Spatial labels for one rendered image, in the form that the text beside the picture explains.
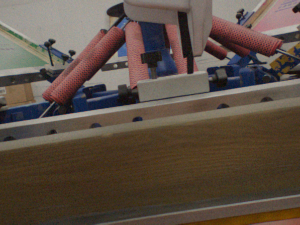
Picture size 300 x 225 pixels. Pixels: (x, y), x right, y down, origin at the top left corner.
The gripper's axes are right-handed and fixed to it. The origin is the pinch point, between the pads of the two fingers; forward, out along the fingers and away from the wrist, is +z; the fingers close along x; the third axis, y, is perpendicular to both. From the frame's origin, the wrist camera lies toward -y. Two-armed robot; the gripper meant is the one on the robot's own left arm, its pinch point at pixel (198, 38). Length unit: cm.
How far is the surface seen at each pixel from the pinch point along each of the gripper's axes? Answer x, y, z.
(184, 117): 1.0, 2.1, 5.9
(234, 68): -93, -32, 9
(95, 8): -413, 57, -88
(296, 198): 3.4, -4.8, 12.7
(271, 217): 1.1, -3.7, 15.4
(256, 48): -59, -28, 2
